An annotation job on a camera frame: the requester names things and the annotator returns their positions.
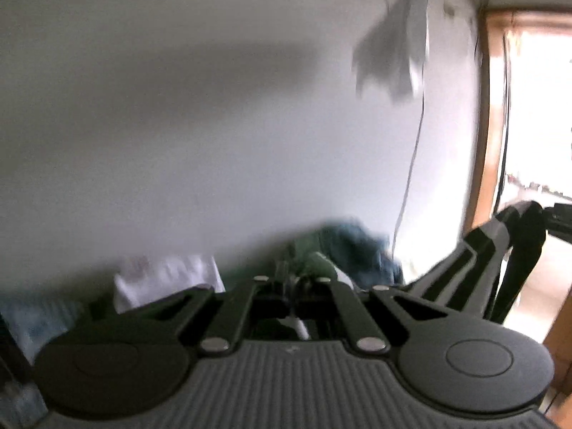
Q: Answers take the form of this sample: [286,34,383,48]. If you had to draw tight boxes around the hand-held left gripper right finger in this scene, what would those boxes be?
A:
[297,276,448,352]

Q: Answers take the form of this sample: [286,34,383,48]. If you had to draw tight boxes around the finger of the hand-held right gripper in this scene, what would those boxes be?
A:
[402,200,539,322]
[492,203,548,325]

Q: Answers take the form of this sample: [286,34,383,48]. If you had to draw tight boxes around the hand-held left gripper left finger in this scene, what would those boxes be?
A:
[92,263,294,352]

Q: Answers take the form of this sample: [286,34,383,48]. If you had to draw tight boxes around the folded white clothes stack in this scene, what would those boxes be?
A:
[113,254,225,314]

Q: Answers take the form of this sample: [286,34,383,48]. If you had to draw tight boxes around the green striped garment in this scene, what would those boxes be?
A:
[286,231,351,287]

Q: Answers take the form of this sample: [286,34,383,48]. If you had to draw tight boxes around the dark blue towel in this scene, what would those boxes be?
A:
[321,222,405,289]

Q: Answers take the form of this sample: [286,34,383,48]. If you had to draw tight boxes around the wooden furniture panel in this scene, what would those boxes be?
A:
[542,286,572,412]

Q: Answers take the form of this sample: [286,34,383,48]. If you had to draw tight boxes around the hanging white cloth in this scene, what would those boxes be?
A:
[352,0,430,104]

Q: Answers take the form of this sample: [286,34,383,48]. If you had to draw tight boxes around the blue patterned cloth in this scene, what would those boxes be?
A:
[0,299,87,363]

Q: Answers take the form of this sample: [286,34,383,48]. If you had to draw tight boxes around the wooden door frame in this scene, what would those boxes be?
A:
[462,6,572,243]

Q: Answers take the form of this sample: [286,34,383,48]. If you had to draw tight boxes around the black cable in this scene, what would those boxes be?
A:
[494,33,514,215]

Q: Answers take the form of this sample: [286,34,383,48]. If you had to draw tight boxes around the thin wall cable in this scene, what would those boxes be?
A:
[381,0,428,255]

